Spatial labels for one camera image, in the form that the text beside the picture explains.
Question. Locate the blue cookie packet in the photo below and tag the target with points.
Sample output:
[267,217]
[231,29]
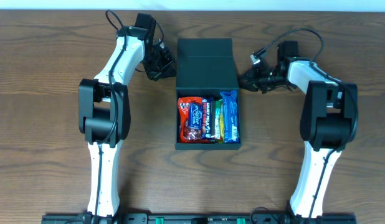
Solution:
[230,115]

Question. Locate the blue eclipse mint tin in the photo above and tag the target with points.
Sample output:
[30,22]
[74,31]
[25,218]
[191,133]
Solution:
[195,116]

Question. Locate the yellow candy bag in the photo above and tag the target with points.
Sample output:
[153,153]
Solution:
[222,122]

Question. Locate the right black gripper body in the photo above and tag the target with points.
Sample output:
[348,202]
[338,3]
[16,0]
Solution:
[258,80]

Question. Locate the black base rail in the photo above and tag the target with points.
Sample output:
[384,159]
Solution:
[259,218]

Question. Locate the dark green box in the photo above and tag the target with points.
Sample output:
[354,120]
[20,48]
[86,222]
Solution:
[205,68]

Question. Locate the dark blue chocolate bar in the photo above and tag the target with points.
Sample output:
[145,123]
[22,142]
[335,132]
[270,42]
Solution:
[206,119]

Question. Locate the red candy bag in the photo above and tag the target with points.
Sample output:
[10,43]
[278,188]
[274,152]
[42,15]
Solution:
[186,134]

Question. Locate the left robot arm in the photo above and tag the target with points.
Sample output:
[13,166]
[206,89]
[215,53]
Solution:
[104,113]

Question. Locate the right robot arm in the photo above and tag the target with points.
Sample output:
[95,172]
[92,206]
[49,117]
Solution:
[328,122]

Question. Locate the green white candy bar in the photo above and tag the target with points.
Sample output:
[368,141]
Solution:
[215,120]

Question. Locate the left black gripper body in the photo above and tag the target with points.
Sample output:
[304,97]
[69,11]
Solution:
[159,63]

